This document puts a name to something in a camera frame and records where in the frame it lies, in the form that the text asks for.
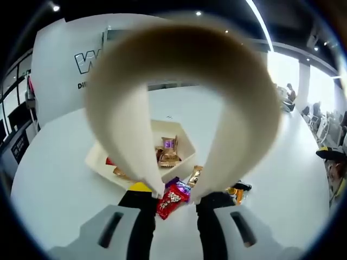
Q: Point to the long ceiling light strip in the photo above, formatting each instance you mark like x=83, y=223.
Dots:
x=260, y=19

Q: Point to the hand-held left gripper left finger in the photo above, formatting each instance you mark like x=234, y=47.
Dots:
x=135, y=203

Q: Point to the white lettered partition panel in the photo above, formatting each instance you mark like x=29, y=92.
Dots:
x=54, y=89

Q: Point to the hanging bag on stand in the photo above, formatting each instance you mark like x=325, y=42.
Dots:
x=29, y=92

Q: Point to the white food tongs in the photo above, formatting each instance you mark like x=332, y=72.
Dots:
x=114, y=122

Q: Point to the dark red snack packet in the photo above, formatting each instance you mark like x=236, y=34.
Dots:
x=109, y=161

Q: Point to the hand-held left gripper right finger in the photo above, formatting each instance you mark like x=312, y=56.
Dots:
x=214, y=205

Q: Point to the purple shiny snack packet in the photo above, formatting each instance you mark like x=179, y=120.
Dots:
x=181, y=187

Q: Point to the cream food container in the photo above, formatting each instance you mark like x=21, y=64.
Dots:
x=95, y=162

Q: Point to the black counter cabinet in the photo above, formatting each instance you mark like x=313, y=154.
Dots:
x=19, y=146

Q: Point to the glass office partition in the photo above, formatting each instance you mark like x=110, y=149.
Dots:
x=11, y=94

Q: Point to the red white-print snack packet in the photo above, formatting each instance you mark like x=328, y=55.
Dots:
x=169, y=203

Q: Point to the group of ceiling spotlights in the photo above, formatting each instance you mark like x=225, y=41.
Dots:
x=198, y=13

